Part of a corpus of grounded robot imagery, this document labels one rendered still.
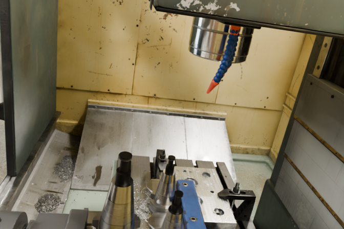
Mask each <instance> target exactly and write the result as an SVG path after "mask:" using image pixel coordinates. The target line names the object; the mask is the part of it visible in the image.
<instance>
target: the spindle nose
mask: <svg viewBox="0 0 344 229"><path fill-rule="evenodd" d="M230 27H231V25H225V24H223V23H221V22H218V21H216V20H213V19H206V18H199V17H193V20H192V26H191V32H190V38H189V48H188V50H189V51H190V53H192V54H193V55H195V56H198V57H201V58H204V59H207V60H212V61H217V62H221V61H222V59H223V56H224V54H225V53H224V51H225V50H226V45H227V44H228V43H227V40H228V39H229V38H228V35H229V34H230V33H229V30H230ZM253 33H254V29H252V28H245V27H241V30H240V33H239V34H240V35H239V37H238V39H239V40H238V42H237V43H238V45H237V47H236V52H235V56H234V61H233V62H232V63H243V62H245V61H246V59H247V55H248V54H249V50H250V46H251V42H252V38H253Z"/></svg>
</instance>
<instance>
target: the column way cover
mask: <svg viewBox="0 0 344 229"><path fill-rule="evenodd" d="M293 117H294V119H295V121H294V124H293V127H292V130H291V133H290V136H289V139H288V142H287V146H286V149H285V152H284V157H285V159H284V162H283V165H282V168H281V171H280V173H279V176H278V179H277V182H276V185H275V188H274V190H275V192H276V193H277V195H278V196H279V198H280V199H281V201H282V202H283V204H284V206H285V207H286V209H287V210H288V212H289V213H290V215H291V216H292V218H293V220H294V221H295V223H296V224H297V226H298V227H299V229H344V88H342V87H340V86H338V85H336V84H334V83H332V82H331V81H329V80H325V79H318V78H316V77H314V76H313V75H312V74H307V77H306V80H305V83H304V86H303V90H302V93H301V95H300V98H299V101H298V104H297V107H296V111H295V114H294V116H293Z"/></svg>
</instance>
